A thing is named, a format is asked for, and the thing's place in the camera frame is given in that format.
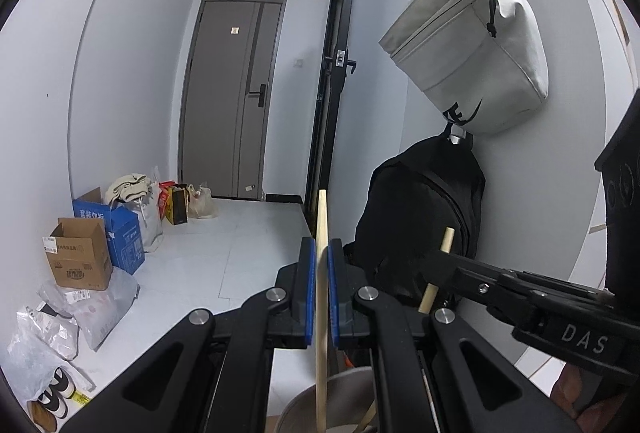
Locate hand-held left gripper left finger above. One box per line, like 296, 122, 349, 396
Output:
60, 237, 317, 433

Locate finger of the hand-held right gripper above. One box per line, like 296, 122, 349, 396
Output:
425, 252, 546, 310

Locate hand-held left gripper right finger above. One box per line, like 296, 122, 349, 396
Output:
327, 238, 566, 433

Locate wooden chopstick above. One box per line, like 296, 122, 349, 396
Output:
356, 404, 379, 433
417, 227, 456, 315
314, 189, 329, 433

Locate grey plastic utensil holder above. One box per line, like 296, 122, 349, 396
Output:
277, 365, 381, 433

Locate person's right hand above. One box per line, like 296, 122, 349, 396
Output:
550, 360, 608, 414

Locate black backpack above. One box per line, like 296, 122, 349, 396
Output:
345, 133, 487, 310

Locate beige plastic bag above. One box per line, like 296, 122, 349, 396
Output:
186, 184, 219, 220

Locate yellow paper bag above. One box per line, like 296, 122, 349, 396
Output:
167, 185, 189, 226

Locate red bag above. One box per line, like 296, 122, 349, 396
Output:
157, 181, 176, 220

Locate white plastic bag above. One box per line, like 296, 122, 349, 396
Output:
127, 193, 165, 254

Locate black framed glass door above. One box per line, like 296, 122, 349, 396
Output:
305, 0, 363, 220

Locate blue cardboard box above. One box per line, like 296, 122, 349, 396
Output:
72, 186, 146, 275

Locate grey door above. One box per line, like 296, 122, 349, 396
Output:
180, 0, 287, 201

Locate grey plastic mailer bag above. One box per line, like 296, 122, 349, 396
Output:
39, 265, 140, 353

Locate beige cloth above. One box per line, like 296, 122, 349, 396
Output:
104, 173, 152, 204

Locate brown cardboard box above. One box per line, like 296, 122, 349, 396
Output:
44, 218, 113, 291

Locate light grey sling bag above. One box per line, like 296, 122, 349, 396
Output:
378, 0, 550, 136

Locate black and white shoes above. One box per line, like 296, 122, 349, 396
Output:
27, 365, 76, 431

